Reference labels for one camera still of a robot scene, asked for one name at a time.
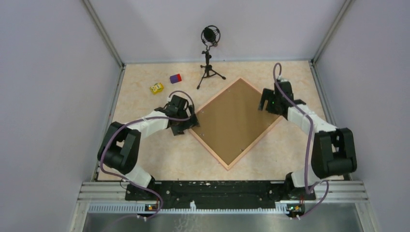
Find brown cardboard backing board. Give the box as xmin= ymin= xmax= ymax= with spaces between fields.
xmin=191 ymin=79 xmax=281 ymax=167

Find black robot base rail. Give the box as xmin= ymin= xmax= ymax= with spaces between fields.
xmin=125 ymin=180 xmax=316 ymax=209

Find black microphone on tripod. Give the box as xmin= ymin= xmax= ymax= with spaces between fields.
xmin=196 ymin=25 xmax=226 ymax=89

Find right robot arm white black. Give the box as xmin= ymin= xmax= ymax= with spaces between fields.
xmin=258 ymin=80 xmax=357 ymax=199

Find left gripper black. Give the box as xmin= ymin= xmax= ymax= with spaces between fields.
xmin=171 ymin=105 xmax=199 ymax=136

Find pink wooden picture frame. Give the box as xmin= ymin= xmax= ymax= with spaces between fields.
xmin=188 ymin=76 xmax=284 ymax=171

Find purple red toy block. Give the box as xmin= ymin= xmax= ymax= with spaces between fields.
xmin=169 ymin=73 xmax=182 ymax=84

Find yellow owl toy block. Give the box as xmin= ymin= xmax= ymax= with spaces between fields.
xmin=149 ymin=83 xmax=164 ymax=95

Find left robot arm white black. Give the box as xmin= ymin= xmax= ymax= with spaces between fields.
xmin=97 ymin=90 xmax=199 ymax=200

